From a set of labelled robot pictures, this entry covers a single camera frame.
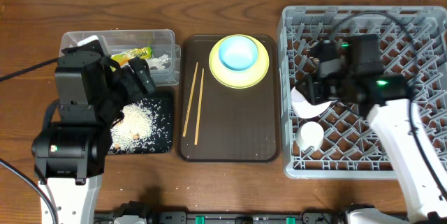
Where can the yellow plate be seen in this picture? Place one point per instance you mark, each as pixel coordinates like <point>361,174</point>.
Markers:
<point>239,79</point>

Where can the green snack wrapper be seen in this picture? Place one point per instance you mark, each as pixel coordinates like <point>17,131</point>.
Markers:
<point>125,56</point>

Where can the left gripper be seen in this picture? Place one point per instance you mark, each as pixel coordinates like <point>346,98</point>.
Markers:
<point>126,79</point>

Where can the white napkin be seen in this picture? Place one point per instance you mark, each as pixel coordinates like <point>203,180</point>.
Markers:
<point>159,63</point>

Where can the white small bowl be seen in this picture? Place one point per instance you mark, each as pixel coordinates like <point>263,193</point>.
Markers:
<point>304,109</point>

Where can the spilled rice food waste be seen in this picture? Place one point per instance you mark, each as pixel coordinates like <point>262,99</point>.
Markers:
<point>134,126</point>

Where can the black waste tray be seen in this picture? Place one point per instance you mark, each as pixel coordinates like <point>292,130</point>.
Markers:
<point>160,126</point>

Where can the white cup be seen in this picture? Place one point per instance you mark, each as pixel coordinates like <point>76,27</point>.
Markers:
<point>309,135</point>

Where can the grey dishwasher rack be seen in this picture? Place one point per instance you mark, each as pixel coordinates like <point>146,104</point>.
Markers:
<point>412,42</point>

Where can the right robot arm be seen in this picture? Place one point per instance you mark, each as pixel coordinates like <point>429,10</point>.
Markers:
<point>386,102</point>

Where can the clear plastic bin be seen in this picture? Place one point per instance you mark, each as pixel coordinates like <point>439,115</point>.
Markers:
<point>162,41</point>

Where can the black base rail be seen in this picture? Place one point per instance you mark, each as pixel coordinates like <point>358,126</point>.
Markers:
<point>138,212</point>

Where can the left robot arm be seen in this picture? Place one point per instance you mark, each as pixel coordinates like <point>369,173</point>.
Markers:
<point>69,152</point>

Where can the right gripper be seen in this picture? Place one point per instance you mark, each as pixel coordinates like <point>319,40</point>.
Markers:
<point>315,86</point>

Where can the brown serving tray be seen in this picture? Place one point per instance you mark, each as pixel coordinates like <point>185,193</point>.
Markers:
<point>236,125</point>

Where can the light blue bowl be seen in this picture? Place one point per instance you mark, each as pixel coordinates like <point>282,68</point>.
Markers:
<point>238,53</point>

